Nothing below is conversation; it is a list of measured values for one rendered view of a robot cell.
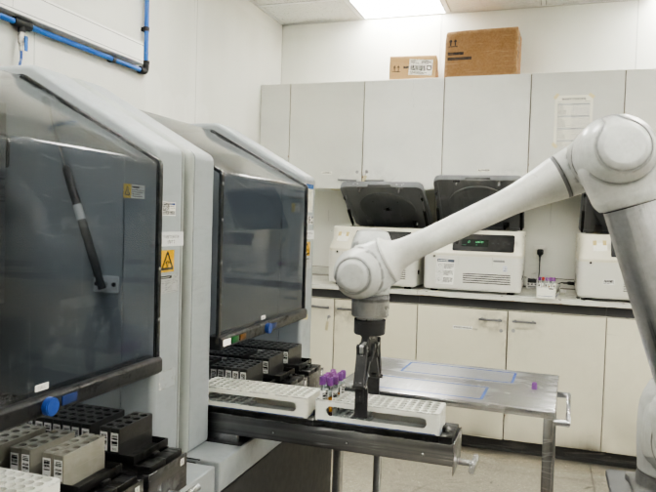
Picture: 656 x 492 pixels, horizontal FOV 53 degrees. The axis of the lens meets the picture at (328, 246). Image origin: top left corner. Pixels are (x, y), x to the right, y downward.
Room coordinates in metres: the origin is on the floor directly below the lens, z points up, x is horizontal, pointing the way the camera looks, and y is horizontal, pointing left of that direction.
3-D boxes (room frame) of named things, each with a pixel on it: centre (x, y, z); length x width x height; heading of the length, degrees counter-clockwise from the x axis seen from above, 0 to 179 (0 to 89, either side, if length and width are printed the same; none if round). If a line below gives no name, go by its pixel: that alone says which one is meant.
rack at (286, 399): (1.64, 0.16, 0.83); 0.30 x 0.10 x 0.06; 71
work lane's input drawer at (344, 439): (1.58, -0.01, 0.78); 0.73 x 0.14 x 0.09; 71
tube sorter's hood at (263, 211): (1.96, 0.40, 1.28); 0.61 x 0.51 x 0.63; 161
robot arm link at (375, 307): (1.55, -0.10, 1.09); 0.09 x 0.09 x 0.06
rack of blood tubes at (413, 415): (1.54, -0.14, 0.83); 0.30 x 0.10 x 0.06; 71
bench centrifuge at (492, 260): (4.02, -0.92, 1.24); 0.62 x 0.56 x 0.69; 162
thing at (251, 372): (1.81, 0.20, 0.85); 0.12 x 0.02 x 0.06; 162
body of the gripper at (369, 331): (1.55, -0.10, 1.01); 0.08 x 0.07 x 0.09; 161
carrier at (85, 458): (1.14, 0.43, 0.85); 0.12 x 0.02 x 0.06; 162
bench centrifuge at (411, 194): (4.20, -0.37, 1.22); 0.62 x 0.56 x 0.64; 160
